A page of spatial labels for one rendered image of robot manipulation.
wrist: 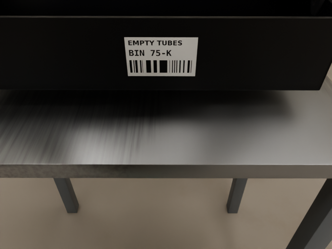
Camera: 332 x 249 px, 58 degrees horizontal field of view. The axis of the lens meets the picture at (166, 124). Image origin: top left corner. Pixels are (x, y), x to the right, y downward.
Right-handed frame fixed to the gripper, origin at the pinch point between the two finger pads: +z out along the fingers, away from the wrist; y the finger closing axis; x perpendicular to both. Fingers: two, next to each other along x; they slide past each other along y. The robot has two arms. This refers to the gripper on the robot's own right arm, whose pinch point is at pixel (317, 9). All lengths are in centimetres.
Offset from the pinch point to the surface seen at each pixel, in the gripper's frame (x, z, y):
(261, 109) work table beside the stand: 8.3, 12.5, 7.8
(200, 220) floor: -17, 93, 9
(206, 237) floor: -10, 93, 8
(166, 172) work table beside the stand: 19.5, 13.7, 22.8
